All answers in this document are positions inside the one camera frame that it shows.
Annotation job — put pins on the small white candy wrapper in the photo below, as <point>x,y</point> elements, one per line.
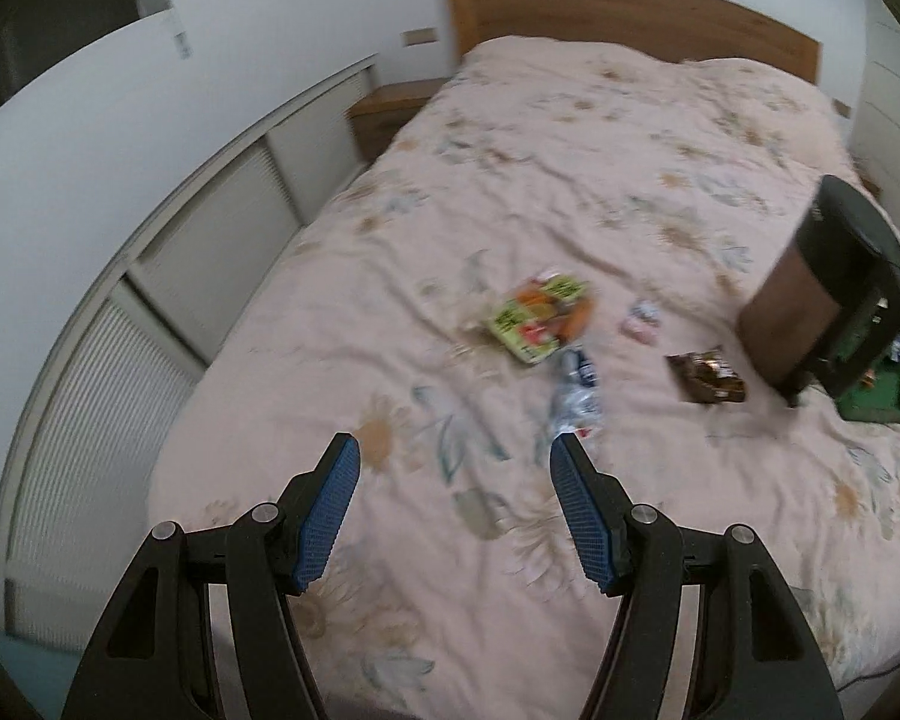
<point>641,321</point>

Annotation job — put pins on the wooden nightstand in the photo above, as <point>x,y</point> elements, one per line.
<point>390,109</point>

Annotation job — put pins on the green tray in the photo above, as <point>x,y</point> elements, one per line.
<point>870,401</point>

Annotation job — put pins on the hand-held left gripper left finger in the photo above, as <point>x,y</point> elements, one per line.
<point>330,510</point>

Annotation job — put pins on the white slatted radiator cover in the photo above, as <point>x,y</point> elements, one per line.
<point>195,255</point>

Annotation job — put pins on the wooden headboard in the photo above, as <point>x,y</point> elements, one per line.
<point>607,15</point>

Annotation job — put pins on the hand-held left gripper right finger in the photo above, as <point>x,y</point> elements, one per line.
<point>585,517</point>

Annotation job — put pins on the small white blue packet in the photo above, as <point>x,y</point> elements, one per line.
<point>574,409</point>

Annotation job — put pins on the white wardrobe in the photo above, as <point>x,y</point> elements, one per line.
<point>892,90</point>

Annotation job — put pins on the dark window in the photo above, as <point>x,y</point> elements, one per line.
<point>37,7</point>

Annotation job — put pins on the dark brown snack packet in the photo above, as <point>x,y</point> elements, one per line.
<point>709,379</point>

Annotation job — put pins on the beige wall outlet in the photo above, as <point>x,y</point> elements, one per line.
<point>841,108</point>
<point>421,36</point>

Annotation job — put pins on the small dark blue packet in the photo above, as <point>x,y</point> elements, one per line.
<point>583,367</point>

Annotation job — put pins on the orange bread packet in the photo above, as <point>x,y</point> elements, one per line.
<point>570,319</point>

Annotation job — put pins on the bed with floral cover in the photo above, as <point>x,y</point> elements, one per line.
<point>532,202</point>

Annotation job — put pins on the green yellow snack packet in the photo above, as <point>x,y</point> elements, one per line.
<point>514,326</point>

